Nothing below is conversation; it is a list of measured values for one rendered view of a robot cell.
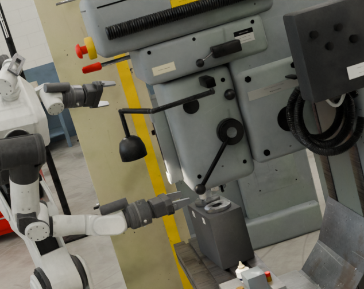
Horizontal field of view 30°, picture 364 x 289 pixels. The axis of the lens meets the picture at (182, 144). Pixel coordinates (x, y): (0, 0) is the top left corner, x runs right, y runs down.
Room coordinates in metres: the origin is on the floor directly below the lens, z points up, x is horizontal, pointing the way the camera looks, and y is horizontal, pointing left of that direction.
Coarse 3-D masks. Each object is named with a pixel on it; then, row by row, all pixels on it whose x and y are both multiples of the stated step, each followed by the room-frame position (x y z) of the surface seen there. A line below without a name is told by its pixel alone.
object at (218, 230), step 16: (192, 208) 2.27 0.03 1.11; (208, 208) 2.18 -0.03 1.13; (224, 208) 2.15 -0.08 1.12; (240, 208) 2.14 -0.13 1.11; (208, 224) 2.13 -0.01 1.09; (224, 224) 2.13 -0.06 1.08; (240, 224) 2.14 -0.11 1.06; (208, 240) 2.18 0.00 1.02; (224, 240) 2.12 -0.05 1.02; (240, 240) 2.14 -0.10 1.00; (208, 256) 2.24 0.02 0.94; (224, 256) 2.12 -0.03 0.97; (240, 256) 2.13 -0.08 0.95
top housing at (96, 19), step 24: (96, 0) 1.72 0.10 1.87; (120, 0) 1.73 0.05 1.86; (144, 0) 1.74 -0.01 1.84; (168, 0) 1.74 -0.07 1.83; (192, 0) 1.75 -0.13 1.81; (264, 0) 1.78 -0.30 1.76; (96, 24) 1.72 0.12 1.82; (168, 24) 1.74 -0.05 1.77; (192, 24) 1.75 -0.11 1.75; (216, 24) 1.77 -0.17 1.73; (96, 48) 1.76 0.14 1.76; (120, 48) 1.72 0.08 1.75
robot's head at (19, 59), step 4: (16, 56) 2.17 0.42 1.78; (20, 56) 2.18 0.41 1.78; (12, 60) 2.15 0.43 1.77; (16, 60) 2.18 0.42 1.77; (20, 60) 2.18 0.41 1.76; (24, 60) 2.18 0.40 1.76; (12, 64) 2.14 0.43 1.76; (20, 64) 2.16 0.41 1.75; (8, 68) 2.11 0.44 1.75; (20, 68) 2.15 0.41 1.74; (12, 72) 2.12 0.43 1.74; (16, 72) 2.12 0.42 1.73
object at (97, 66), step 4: (124, 56) 1.95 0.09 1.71; (128, 56) 1.95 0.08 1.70; (112, 60) 1.95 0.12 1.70; (116, 60) 1.95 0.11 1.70; (120, 60) 1.95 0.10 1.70; (124, 60) 1.95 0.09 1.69; (92, 64) 1.94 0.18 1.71; (96, 64) 1.93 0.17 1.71; (100, 64) 1.94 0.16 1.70; (104, 64) 1.94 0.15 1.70; (108, 64) 1.94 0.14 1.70; (84, 68) 1.93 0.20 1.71; (88, 68) 1.93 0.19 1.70; (92, 68) 1.93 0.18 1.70; (96, 68) 1.93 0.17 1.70; (100, 68) 1.93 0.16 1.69; (84, 72) 1.93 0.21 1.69; (88, 72) 1.93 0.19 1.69
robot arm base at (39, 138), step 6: (6, 138) 2.06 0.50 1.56; (36, 138) 2.03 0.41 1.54; (42, 138) 2.03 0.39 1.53; (42, 144) 2.01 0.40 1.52; (42, 150) 2.01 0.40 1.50; (0, 156) 1.96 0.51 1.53; (42, 156) 2.01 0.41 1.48; (0, 162) 1.96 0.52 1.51; (42, 162) 2.02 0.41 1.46; (0, 168) 1.97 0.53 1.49
